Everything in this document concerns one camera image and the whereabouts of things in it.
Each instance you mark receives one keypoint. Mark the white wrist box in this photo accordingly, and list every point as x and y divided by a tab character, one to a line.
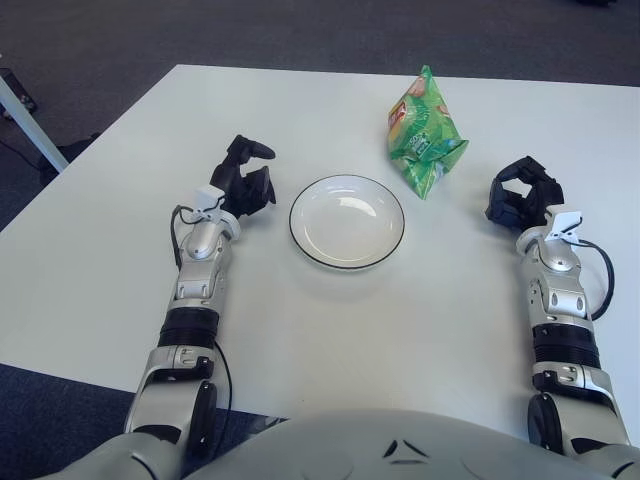
565	225
207	197

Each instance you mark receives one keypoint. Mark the white table leg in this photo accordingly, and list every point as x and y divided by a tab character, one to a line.
30	125

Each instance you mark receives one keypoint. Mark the white plate with black rim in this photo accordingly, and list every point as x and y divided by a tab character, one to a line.
345	225

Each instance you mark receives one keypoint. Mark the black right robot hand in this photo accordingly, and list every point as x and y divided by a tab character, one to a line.
505	205

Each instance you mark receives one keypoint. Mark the green potato chips bag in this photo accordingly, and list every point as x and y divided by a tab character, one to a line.
422	125

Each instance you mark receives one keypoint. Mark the grey robot torso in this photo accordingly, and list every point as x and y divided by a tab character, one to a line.
350	445

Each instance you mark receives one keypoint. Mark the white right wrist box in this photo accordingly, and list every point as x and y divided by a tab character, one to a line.
565	225

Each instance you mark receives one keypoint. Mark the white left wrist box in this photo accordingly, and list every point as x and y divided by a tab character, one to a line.
207	197

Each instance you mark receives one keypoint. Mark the black object on floor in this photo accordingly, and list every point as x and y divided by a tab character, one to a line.
22	92

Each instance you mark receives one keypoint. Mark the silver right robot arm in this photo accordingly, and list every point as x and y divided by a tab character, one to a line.
562	300

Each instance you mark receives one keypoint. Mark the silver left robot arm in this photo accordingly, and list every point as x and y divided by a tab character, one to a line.
197	280

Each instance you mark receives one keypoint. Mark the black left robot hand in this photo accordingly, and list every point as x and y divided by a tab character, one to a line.
235	185

